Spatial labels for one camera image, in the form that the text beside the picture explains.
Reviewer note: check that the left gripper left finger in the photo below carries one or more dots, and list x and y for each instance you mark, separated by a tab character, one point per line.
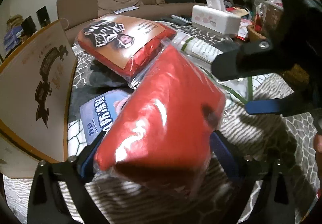
46	203

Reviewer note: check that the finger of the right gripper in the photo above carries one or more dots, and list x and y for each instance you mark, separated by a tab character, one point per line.
241	61
269	106

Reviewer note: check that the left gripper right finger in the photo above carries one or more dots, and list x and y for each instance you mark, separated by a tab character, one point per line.
275	202

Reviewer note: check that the white green wool package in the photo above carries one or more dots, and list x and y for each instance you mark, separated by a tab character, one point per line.
202	55

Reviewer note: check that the blue phone pouch package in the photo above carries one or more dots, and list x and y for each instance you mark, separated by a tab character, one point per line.
99	114

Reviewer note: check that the plain red cloth package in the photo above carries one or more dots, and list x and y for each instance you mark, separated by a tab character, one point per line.
161	138

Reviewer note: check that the red package with zebra card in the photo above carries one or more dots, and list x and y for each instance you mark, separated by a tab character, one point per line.
124	44

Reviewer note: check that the person right hand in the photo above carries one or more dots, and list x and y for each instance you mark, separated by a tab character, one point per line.
317	144

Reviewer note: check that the wicker basket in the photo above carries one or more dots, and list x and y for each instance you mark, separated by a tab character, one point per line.
295	77

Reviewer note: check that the white tissue box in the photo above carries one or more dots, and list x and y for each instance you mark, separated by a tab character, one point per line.
214	18

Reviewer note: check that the black remote controls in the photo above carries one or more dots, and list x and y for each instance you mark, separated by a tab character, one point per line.
177	20

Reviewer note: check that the brown sofa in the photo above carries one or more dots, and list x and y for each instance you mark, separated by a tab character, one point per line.
76	14

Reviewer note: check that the large cardboard box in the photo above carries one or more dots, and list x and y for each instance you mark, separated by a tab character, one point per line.
36	82

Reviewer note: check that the white paper on sofa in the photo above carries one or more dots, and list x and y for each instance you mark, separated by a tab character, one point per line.
119	11

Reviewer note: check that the blue boxes stack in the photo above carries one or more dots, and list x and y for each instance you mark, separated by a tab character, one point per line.
12	38

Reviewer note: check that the black speaker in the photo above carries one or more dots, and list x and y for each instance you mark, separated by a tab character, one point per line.
43	17

